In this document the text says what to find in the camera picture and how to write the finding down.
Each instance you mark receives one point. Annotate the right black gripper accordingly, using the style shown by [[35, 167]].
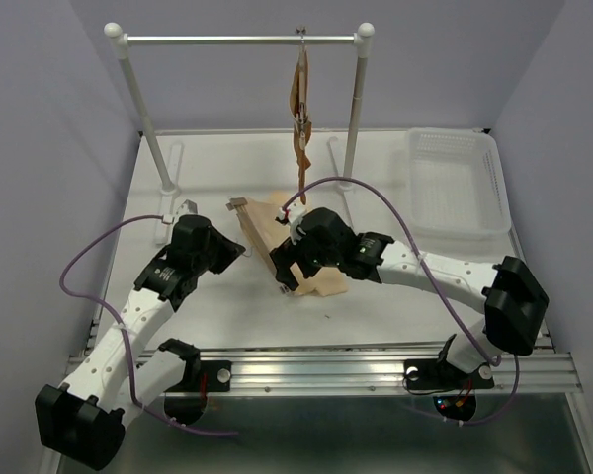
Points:
[[286, 254]]

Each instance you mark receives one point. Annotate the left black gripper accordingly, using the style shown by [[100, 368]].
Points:
[[230, 250]]

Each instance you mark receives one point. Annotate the wooden clip hanger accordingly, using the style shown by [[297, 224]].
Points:
[[257, 220]]

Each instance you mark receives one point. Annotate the beige underwear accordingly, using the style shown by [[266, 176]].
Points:
[[328, 281]]

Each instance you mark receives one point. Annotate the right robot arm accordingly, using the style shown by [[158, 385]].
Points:
[[511, 300]]

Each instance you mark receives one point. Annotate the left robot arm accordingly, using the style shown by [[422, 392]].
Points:
[[86, 416]]

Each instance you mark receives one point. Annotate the brown underwear on hanger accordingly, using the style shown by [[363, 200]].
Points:
[[303, 163]]

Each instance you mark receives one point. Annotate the white clothes rack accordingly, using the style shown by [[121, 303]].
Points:
[[168, 168]]

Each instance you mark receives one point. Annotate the white plastic basket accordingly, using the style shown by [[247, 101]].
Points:
[[455, 184]]

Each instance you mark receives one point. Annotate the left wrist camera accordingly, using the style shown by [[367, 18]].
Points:
[[177, 211]]

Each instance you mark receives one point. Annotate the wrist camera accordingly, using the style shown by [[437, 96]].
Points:
[[292, 217], [177, 211]]

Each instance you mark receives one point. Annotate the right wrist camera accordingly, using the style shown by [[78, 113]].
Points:
[[292, 217]]

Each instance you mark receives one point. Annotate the aluminium mounting rail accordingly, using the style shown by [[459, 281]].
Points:
[[378, 372]]

